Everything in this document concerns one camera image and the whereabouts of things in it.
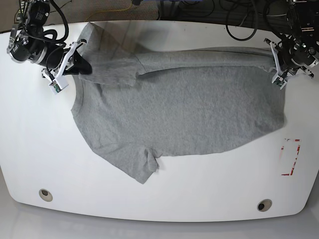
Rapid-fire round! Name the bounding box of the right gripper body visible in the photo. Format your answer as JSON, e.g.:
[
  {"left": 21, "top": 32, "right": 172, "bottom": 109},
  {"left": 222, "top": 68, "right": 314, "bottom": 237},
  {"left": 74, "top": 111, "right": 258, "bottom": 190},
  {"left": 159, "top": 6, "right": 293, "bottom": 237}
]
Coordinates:
[{"left": 39, "top": 47, "right": 64, "bottom": 70}]

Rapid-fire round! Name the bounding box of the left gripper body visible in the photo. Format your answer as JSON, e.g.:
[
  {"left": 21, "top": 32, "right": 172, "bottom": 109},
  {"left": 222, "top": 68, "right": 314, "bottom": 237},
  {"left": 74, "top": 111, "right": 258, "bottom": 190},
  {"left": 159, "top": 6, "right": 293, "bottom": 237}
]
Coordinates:
[{"left": 276, "top": 38, "right": 319, "bottom": 72}]

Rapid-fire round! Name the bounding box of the grey t-shirt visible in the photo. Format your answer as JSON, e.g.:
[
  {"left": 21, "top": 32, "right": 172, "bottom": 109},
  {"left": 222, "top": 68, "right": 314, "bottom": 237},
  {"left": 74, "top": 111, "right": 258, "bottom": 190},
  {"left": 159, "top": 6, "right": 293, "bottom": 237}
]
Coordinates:
[{"left": 71, "top": 23, "right": 285, "bottom": 183}]

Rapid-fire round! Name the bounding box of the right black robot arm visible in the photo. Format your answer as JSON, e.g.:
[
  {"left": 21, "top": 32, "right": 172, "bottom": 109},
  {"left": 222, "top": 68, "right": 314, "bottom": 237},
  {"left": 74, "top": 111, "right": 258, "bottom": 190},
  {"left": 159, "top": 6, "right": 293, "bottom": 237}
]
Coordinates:
[{"left": 7, "top": 0, "right": 69, "bottom": 71}]

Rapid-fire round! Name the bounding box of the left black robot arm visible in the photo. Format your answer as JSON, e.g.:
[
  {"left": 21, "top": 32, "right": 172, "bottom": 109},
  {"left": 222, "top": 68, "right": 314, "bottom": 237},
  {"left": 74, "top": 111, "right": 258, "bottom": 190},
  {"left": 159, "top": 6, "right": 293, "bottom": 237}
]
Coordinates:
[{"left": 65, "top": 0, "right": 319, "bottom": 81}]

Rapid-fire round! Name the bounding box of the red tape marking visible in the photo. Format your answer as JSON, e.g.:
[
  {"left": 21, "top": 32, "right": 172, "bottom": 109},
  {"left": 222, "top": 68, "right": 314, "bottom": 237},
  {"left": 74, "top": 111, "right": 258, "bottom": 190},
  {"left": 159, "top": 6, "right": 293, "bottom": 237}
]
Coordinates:
[{"left": 279, "top": 138, "right": 301, "bottom": 176}]

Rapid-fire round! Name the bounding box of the left table grommet hole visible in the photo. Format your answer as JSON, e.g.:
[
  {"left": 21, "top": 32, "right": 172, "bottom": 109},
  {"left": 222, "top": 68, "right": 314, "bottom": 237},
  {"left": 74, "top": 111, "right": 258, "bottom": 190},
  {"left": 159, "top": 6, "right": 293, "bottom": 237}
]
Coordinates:
[{"left": 39, "top": 189, "right": 53, "bottom": 202}]

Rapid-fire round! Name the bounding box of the table grommet hole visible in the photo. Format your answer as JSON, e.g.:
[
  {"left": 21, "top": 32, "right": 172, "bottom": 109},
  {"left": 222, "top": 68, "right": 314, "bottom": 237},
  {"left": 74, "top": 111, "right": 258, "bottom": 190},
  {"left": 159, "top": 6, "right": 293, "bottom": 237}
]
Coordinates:
[
  {"left": 257, "top": 199, "right": 272, "bottom": 212},
  {"left": 39, "top": 189, "right": 53, "bottom": 202}
]

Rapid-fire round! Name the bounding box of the right table grommet hole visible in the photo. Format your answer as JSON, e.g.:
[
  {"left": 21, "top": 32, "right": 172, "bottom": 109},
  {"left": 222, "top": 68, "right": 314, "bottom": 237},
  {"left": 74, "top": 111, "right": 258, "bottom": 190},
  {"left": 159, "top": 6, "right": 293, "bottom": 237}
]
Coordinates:
[{"left": 257, "top": 199, "right": 272, "bottom": 212}]

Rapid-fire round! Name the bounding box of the yellow cable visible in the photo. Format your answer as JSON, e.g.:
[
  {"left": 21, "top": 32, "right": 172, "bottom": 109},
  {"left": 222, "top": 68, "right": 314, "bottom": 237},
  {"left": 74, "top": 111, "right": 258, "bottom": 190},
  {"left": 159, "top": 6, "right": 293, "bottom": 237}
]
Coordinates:
[{"left": 86, "top": 0, "right": 134, "bottom": 22}]

